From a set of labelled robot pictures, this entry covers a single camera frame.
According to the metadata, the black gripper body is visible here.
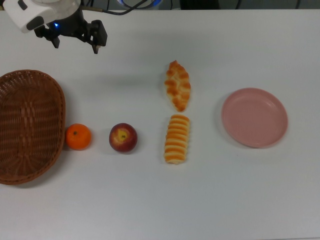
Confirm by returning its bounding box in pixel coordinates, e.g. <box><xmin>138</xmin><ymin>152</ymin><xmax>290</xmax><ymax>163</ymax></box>
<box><xmin>46</xmin><ymin>9</ymin><xmax>88</xmax><ymax>39</ymax></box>

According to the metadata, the braided toy bread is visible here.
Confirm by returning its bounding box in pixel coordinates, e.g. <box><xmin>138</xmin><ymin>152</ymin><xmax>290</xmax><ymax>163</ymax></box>
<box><xmin>163</xmin><ymin>59</ymin><xmax>192</xmax><ymax>113</ymax></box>

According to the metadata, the orange toy mandarin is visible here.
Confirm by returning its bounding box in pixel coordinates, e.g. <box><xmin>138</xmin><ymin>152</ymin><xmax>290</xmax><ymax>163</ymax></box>
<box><xmin>65</xmin><ymin>123</ymin><xmax>92</xmax><ymax>151</ymax></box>

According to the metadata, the red toy apple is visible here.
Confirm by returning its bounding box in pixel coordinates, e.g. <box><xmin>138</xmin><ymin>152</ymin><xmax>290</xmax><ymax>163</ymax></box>
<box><xmin>108</xmin><ymin>122</ymin><xmax>138</xmax><ymax>153</ymax></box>

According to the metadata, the striped toy bread roll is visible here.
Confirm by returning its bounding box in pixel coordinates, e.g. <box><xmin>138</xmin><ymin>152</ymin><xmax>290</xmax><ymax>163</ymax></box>
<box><xmin>163</xmin><ymin>114</ymin><xmax>191</xmax><ymax>166</ymax></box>

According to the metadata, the brown woven basket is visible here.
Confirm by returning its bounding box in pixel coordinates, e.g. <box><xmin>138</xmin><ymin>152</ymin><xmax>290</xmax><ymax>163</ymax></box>
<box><xmin>0</xmin><ymin>69</ymin><xmax>67</xmax><ymax>186</ymax></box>

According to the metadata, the pink plate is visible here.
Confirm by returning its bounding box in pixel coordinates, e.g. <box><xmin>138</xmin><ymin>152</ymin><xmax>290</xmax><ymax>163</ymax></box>
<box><xmin>221</xmin><ymin>87</ymin><xmax>289</xmax><ymax>149</ymax></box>

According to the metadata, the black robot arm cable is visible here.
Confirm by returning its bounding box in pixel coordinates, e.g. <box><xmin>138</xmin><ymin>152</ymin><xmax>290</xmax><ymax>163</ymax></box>
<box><xmin>83</xmin><ymin>6</ymin><xmax>141</xmax><ymax>16</ymax></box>

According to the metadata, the robot base ring blue light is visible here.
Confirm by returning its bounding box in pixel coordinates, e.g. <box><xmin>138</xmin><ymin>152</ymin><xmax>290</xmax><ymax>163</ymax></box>
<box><xmin>117</xmin><ymin>0</ymin><xmax>161</xmax><ymax>10</ymax></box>

